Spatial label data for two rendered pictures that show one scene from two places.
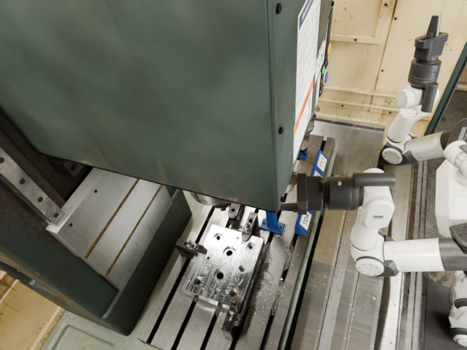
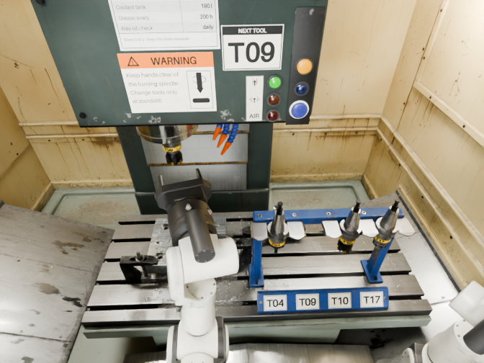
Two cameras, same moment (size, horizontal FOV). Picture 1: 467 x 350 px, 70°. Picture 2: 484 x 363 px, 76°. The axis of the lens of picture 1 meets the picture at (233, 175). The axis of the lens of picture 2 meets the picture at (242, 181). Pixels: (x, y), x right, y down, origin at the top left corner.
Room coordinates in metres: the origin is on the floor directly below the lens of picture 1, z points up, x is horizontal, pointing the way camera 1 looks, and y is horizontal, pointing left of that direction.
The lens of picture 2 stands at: (0.35, -0.68, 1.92)
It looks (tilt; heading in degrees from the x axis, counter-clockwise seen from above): 40 degrees down; 59
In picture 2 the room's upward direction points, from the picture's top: 1 degrees counter-clockwise
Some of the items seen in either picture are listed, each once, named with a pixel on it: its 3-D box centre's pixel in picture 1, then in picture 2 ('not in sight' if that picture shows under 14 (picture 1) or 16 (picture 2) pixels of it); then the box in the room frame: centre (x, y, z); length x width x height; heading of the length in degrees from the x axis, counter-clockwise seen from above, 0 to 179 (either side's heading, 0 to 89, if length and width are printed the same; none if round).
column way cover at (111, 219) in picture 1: (126, 212); (196, 146); (0.78, 0.43, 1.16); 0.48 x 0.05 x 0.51; 150
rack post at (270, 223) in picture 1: (270, 207); (256, 251); (0.74, -0.12, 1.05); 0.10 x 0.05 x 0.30; 60
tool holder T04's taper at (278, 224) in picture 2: not in sight; (279, 220); (0.76, -0.20, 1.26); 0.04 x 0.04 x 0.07
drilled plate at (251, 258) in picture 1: (225, 265); (189, 243); (0.57, 0.10, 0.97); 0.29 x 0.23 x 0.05; 150
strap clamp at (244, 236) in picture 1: (249, 229); (234, 248); (0.70, -0.02, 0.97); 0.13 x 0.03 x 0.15; 150
